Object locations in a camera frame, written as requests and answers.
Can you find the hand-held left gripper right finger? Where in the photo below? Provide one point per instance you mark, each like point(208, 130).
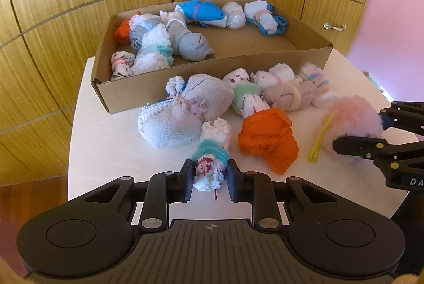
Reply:
point(232, 184)

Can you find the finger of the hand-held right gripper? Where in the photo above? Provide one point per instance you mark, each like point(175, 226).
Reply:
point(404, 115)
point(357, 145)

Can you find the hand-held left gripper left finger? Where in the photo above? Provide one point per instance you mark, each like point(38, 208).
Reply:
point(188, 184)

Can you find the white teal-banded sock bundle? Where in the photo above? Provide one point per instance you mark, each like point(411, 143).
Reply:
point(212, 168)

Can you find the pink fluffy sock bundle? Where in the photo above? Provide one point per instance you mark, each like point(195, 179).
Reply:
point(354, 118)

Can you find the cardboard box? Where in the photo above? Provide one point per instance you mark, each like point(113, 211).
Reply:
point(265, 63)

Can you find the yellow elastic band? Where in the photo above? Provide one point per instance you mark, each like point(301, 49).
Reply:
point(318, 141)

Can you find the large orange sock bundle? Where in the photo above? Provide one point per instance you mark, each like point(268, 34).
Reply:
point(265, 138)

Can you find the large white knit sock bundle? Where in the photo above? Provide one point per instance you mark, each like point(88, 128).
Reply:
point(179, 125)

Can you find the beige sock bundle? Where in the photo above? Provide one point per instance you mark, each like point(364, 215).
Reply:
point(285, 96)

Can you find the white table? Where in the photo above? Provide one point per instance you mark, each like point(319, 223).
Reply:
point(109, 144)

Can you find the floral sock bundle mint band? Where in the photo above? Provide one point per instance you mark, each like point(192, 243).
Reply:
point(245, 91)

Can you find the small white knotted sock bundle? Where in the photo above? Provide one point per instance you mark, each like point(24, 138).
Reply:
point(174, 85)

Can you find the fluffy white sock bundle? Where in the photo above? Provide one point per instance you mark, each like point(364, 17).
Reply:
point(278, 73)

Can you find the white knit bundle mint band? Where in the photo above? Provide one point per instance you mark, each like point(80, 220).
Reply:
point(152, 60)

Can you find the small floral sock bundle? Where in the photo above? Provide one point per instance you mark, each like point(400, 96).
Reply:
point(121, 67)

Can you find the long white grey sock bundle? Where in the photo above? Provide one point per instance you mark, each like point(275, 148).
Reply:
point(190, 45)

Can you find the white sock bundle blue trim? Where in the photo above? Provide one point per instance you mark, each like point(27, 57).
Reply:
point(265, 20)

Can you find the small orange sock bundle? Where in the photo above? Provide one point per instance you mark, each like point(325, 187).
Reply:
point(122, 32)

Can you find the glossy white sock bundle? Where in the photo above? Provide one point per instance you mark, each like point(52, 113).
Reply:
point(233, 17)

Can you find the wooden wardrobe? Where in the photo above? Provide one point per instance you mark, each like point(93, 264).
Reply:
point(66, 5)

